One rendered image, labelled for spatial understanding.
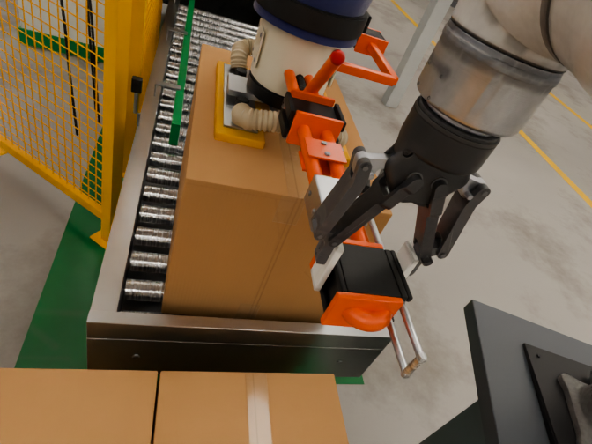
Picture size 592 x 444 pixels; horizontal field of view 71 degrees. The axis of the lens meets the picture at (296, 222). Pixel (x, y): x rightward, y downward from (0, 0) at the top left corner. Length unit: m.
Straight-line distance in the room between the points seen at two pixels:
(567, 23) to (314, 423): 0.86
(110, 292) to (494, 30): 0.86
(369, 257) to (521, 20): 0.27
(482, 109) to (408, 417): 1.55
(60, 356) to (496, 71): 1.49
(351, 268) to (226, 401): 0.57
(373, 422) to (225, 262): 1.02
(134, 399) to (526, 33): 0.85
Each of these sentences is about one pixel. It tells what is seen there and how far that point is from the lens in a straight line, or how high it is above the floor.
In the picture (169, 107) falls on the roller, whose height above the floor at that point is 0.54.
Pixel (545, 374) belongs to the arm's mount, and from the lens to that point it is 1.09.
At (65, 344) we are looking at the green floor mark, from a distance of 1.62.
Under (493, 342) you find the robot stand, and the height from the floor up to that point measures 0.75.
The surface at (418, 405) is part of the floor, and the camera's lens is 1.84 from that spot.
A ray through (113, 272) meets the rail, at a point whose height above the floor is 0.60.
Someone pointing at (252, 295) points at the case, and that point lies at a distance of 0.96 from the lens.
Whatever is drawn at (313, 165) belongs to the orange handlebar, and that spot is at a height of 1.09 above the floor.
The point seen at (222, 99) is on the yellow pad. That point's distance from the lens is 0.94.
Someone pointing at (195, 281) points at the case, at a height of 0.68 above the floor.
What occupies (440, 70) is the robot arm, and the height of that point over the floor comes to 1.31.
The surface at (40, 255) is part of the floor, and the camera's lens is 1.86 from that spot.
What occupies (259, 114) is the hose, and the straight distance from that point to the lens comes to 0.79.
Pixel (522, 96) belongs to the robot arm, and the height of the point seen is 1.32.
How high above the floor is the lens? 1.39
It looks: 39 degrees down
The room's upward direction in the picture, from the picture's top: 24 degrees clockwise
